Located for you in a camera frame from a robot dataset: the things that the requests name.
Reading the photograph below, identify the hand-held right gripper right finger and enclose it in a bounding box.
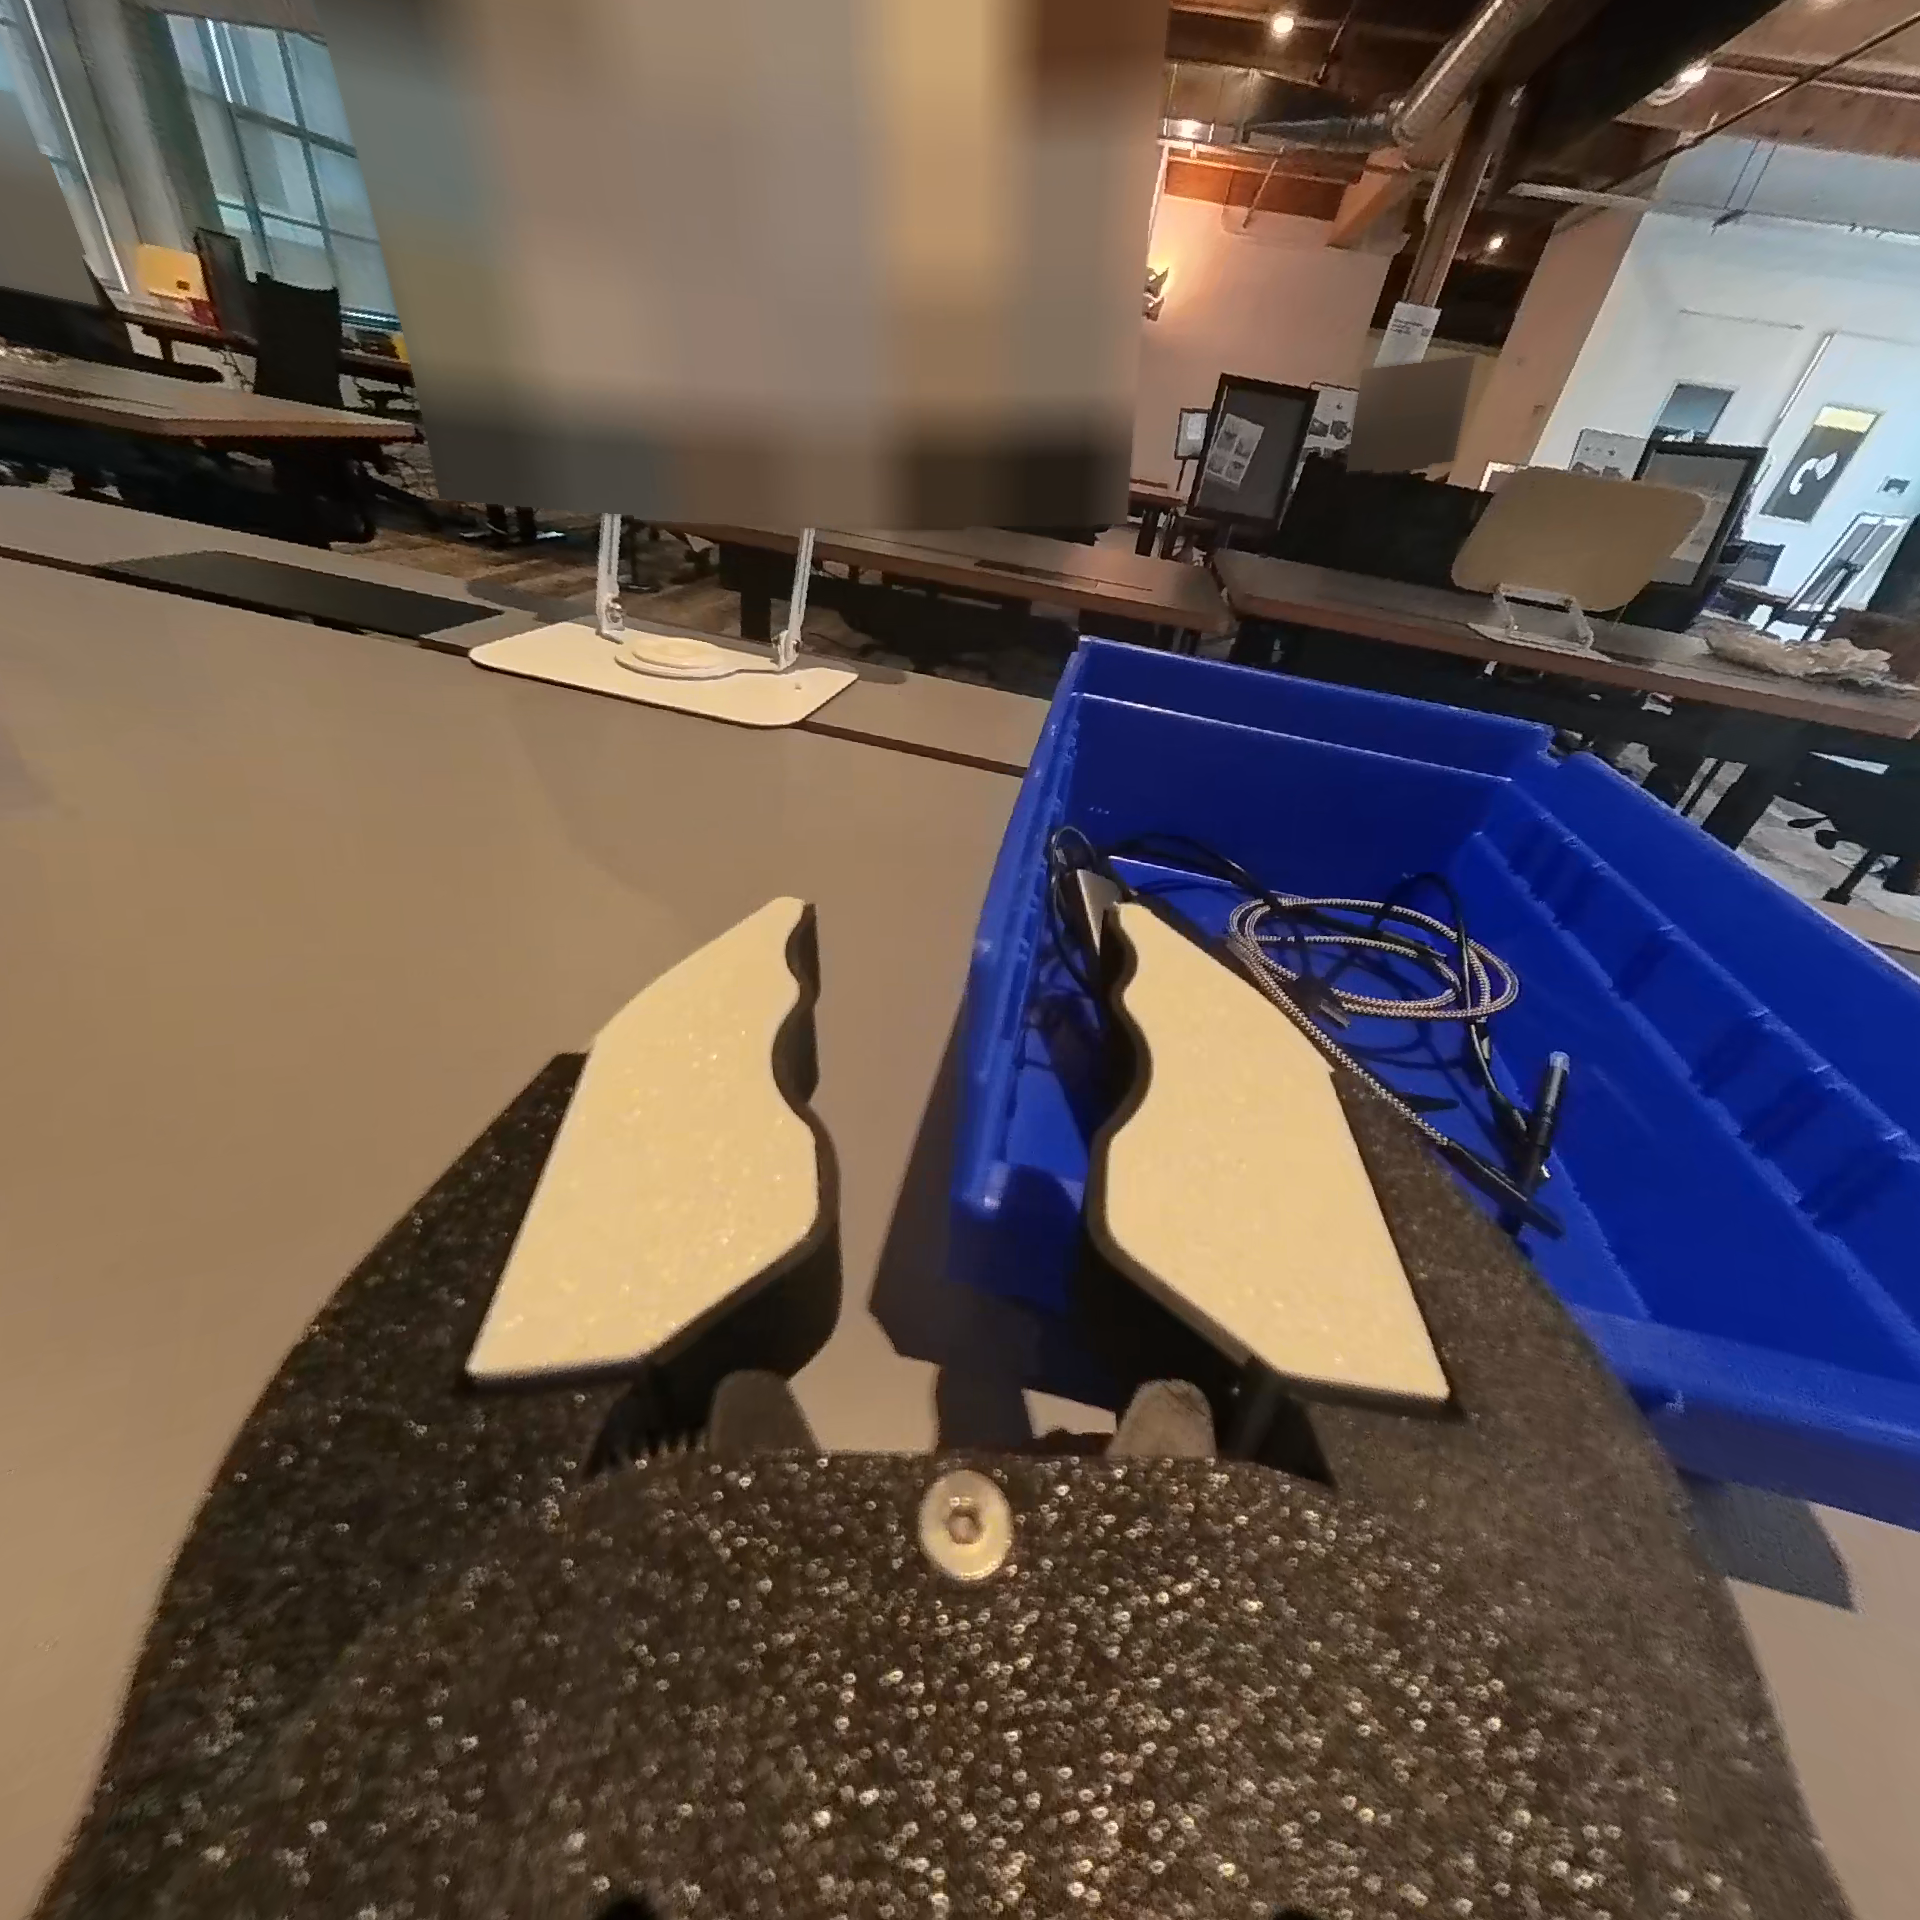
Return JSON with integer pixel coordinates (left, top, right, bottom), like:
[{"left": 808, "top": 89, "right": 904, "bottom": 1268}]
[{"left": 1083, "top": 902, "right": 1455, "bottom": 1414}]

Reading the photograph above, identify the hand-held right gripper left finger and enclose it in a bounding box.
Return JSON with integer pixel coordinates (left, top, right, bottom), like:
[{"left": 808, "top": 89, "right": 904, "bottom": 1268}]
[{"left": 461, "top": 897, "right": 845, "bottom": 1393}]

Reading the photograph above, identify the blue plastic bin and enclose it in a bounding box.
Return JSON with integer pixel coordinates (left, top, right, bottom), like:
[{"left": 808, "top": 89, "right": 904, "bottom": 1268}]
[{"left": 948, "top": 638, "right": 1920, "bottom": 1531}]

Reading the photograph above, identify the white document stand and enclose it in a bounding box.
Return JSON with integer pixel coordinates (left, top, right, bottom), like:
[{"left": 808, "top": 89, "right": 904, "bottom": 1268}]
[{"left": 468, "top": 510, "right": 859, "bottom": 737}]

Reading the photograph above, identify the tan board on stand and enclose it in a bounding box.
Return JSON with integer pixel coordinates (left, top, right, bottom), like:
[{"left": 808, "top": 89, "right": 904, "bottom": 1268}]
[{"left": 1451, "top": 465, "right": 1712, "bottom": 650}]

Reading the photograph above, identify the black framed display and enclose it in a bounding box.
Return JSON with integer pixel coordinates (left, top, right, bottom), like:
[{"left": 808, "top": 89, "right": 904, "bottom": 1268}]
[{"left": 1190, "top": 374, "right": 1320, "bottom": 523}]

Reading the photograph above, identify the black monitor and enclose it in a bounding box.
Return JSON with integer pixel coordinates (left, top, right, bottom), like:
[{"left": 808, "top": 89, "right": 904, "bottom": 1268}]
[{"left": 1631, "top": 440, "right": 1772, "bottom": 633}]

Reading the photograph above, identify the black office chair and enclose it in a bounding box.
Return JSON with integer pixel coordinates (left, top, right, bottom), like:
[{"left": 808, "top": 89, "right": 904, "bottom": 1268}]
[{"left": 246, "top": 273, "right": 383, "bottom": 544}]

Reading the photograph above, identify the braided USB cable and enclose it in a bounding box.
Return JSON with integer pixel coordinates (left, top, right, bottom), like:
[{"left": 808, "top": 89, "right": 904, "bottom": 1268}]
[{"left": 1228, "top": 890, "right": 1525, "bottom": 1158}]

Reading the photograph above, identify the black table cable slot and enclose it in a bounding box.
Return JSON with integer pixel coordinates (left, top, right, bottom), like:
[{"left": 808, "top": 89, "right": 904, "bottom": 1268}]
[{"left": 96, "top": 552, "right": 504, "bottom": 641}]

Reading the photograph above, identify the silver ventilation duct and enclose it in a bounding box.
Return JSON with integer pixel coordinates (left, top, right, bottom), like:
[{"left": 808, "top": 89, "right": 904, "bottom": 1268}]
[{"left": 1240, "top": 0, "right": 1525, "bottom": 153}]

